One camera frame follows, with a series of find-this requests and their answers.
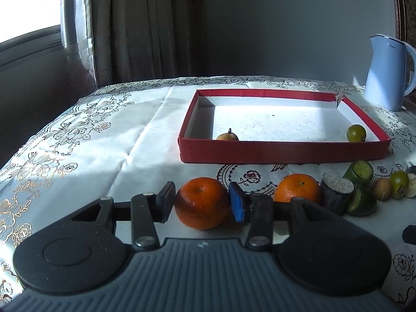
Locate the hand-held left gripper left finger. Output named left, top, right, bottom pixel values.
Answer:
left=70, top=181, right=177, bottom=251

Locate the small brown fruit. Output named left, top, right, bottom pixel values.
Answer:
left=216, top=128, right=239, bottom=141
left=373, top=178, right=391, bottom=200

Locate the dark wooden frame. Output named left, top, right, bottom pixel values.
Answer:
left=388, top=0, right=416, bottom=48

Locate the light blue electric kettle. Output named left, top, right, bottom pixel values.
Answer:
left=364, top=34, right=416, bottom=112

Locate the large orange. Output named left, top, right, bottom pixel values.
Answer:
left=174, top=177, right=231, bottom=230

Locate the brown patterned curtain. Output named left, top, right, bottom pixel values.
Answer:
left=60, top=0, right=205, bottom=88

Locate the small orange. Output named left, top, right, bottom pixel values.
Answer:
left=274, top=174, right=322, bottom=204

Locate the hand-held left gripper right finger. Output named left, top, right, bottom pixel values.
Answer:
left=228, top=182, right=330, bottom=251

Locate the green round fruit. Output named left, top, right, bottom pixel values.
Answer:
left=346, top=124, right=367, bottom=143
left=389, top=171, right=410, bottom=199

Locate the window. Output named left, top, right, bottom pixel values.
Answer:
left=0, top=0, right=66, bottom=69

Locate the green cucumber piece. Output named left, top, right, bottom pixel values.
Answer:
left=343, top=160, right=374, bottom=183
left=346, top=182, right=378, bottom=217

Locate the red cardboard box tray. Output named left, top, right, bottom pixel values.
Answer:
left=178, top=88, right=391, bottom=165

